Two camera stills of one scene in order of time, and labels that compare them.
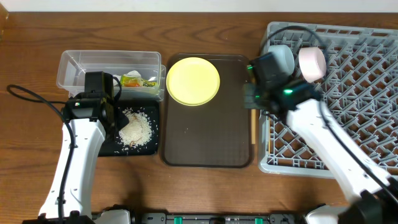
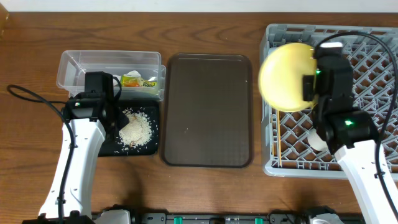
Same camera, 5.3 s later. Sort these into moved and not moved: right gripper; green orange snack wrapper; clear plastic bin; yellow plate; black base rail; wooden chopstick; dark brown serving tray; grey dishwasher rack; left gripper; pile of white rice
Moved: yellow plate; wooden chopstick; right gripper
Not moved: left gripper; grey dishwasher rack; black base rail; dark brown serving tray; pile of white rice; clear plastic bin; green orange snack wrapper
